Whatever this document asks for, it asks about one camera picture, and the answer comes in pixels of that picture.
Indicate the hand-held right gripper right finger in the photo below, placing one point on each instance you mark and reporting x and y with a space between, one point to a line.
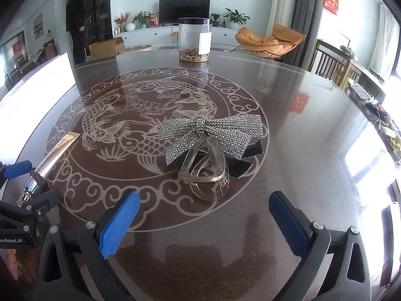
288 222

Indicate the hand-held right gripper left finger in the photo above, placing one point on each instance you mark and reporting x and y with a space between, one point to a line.
120 222

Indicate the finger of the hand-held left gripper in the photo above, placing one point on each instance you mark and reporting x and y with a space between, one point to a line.
17 169
44 202

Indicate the silver tube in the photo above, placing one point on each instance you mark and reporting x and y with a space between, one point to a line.
59 150

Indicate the clear claw hair clip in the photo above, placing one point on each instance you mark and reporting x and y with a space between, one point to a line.
216 175

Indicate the rhinestone bow hair clip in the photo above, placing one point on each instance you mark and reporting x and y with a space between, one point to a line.
219 131

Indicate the white board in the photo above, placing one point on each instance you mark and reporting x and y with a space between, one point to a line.
34 97

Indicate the cluttered sideboard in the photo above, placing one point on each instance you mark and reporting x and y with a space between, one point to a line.
379 109

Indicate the brown cardboard box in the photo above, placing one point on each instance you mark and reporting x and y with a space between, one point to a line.
106 47

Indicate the wooden chair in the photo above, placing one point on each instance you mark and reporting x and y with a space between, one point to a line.
329 62

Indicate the orange lounge chair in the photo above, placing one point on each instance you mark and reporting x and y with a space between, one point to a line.
269 42

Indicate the white round vase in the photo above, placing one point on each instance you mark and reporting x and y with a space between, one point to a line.
130 27

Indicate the red flower plant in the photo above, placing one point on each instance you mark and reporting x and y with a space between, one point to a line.
121 20

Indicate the dark display cabinet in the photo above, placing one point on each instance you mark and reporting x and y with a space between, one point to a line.
98 6

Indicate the white television cabinet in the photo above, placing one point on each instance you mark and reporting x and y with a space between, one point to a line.
156 36

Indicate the green potted plant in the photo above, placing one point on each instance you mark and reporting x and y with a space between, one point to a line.
142 18

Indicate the clear jar with black lid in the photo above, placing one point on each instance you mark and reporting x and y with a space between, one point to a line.
194 37

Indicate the red gift box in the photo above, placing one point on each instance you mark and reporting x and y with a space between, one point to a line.
153 22

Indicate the large leafy potted plant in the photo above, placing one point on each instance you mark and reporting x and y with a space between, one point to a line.
235 16

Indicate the grey and white curtains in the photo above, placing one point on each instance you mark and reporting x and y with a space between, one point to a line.
297 6

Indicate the small potted plant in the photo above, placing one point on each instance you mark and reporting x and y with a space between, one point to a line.
215 17

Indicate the black television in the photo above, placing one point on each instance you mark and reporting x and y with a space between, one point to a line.
184 11

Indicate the framed wall picture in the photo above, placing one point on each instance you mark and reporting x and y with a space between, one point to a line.
38 26

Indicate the red wall hanging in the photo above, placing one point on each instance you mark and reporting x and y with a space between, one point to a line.
331 1

